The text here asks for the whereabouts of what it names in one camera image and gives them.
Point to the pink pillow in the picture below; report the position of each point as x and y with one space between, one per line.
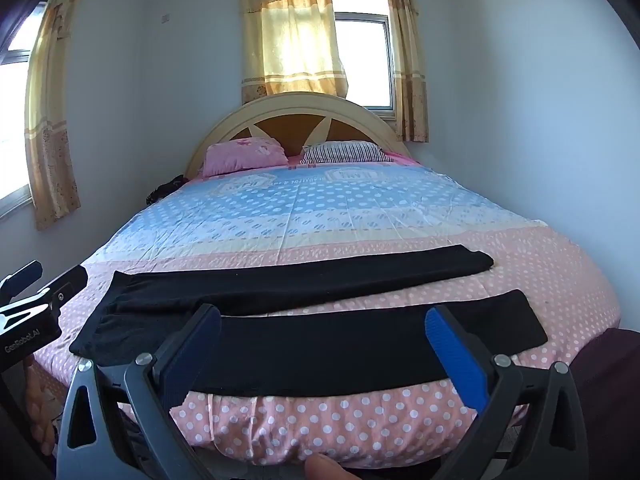
245 156

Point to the striped pillow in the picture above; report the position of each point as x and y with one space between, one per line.
345 152

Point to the yellow patterned curtain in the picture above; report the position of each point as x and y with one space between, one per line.
290 35
407 60
50 135

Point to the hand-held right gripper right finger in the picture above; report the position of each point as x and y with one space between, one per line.
457 360

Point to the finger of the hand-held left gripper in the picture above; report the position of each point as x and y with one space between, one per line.
22 275
67 282

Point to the dark cloth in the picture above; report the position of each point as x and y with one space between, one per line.
165 189

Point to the person's dark clothing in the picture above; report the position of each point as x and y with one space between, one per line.
610 400

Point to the cream wooden headboard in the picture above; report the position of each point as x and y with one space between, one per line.
290 127

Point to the person's left hand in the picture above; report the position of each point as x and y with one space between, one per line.
40 410

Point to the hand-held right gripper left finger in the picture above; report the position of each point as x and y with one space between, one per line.
192 360

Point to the dotted pink blue bedsheet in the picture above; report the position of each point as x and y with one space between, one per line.
350 200

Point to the person's right hand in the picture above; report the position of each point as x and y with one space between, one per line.
327 470

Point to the black pants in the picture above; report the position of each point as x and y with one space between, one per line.
300 280

